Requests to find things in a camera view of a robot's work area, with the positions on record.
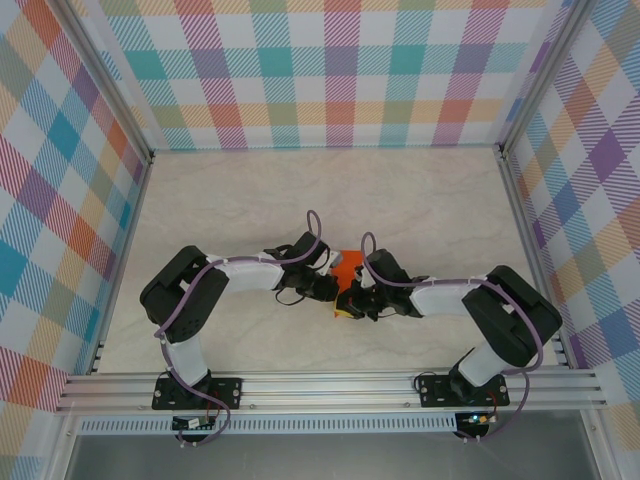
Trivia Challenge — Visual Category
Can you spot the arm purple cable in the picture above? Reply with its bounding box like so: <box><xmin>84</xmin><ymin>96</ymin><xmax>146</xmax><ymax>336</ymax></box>
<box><xmin>155</xmin><ymin>208</ymin><xmax>324</xmax><ymax>448</ymax></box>
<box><xmin>360</xmin><ymin>230</ymin><xmax>546</xmax><ymax>444</ymax></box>

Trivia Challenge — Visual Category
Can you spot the orange paper sheet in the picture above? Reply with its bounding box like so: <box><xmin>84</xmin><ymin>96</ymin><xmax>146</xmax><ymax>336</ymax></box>
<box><xmin>332</xmin><ymin>248</ymin><xmax>374</xmax><ymax>321</ymax></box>

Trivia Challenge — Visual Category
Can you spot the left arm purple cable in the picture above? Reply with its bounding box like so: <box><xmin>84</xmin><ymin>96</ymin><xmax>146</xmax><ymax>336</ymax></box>
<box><xmin>155</xmin><ymin>208</ymin><xmax>324</xmax><ymax>448</ymax></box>

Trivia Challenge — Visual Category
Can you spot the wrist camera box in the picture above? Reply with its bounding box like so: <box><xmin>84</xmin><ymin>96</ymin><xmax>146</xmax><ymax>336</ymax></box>
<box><xmin>360</xmin><ymin>248</ymin><xmax>410</xmax><ymax>289</ymax></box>
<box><xmin>292</xmin><ymin>230</ymin><xmax>347</xmax><ymax>275</ymax></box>

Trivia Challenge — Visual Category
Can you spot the slotted grey cable duct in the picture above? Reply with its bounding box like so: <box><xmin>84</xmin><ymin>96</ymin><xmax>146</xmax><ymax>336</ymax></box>
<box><xmin>79</xmin><ymin>413</ymin><xmax>459</xmax><ymax>435</ymax></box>

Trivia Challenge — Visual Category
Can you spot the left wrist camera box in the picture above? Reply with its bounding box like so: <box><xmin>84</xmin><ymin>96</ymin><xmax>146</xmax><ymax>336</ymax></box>
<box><xmin>292</xmin><ymin>230</ymin><xmax>347</xmax><ymax>275</ymax></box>

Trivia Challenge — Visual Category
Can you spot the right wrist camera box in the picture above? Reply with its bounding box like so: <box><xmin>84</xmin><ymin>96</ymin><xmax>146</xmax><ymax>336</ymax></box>
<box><xmin>360</xmin><ymin>248</ymin><xmax>410</xmax><ymax>289</ymax></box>

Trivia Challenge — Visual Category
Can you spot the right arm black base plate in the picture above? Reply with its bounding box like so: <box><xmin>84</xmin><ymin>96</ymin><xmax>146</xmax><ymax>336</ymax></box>
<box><xmin>418</xmin><ymin>375</ymin><xmax>511</xmax><ymax>409</ymax></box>

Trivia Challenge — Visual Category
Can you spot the aluminium frame post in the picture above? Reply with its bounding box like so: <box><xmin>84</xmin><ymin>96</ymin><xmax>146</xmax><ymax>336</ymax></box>
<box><xmin>497</xmin><ymin>0</ymin><xmax>596</xmax><ymax>159</ymax></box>
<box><xmin>49</xmin><ymin>0</ymin><xmax>154</xmax><ymax>166</ymax></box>

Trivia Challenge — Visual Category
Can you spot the aluminium table side rail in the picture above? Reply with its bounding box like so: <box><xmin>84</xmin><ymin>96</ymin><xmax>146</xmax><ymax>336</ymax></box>
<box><xmin>497</xmin><ymin>144</ymin><xmax>574</xmax><ymax>371</ymax></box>
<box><xmin>87</xmin><ymin>152</ymin><xmax>155</xmax><ymax>376</ymax></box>

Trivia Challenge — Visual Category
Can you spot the grey metal sheet panel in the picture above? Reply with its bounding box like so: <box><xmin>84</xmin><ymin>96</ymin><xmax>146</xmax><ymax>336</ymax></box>
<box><xmin>64</xmin><ymin>432</ymin><xmax>601</xmax><ymax>480</ymax></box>

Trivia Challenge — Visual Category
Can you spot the aluminium mounting rail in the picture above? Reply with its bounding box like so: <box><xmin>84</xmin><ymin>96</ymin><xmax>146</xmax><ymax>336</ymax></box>
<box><xmin>54</xmin><ymin>368</ymin><xmax>609</xmax><ymax>414</ymax></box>

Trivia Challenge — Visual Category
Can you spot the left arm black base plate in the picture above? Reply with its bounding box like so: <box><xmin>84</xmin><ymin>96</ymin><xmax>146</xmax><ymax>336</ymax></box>
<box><xmin>152</xmin><ymin>377</ymin><xmax>244</xmax><ymax>411</ymax></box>

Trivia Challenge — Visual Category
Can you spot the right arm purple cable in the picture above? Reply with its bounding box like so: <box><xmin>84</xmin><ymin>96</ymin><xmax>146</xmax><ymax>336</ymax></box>
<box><xmin>360</xmin><ymin>230</ymin><xmax>546</xmax><ymax>444</ymax></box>

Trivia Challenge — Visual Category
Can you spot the black circuit board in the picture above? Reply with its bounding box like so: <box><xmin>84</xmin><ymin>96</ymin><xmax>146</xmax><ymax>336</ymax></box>
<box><xmin>172</xmin><ymin>415</ymin><xmax>216</xmax><ymax>431</ymax></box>

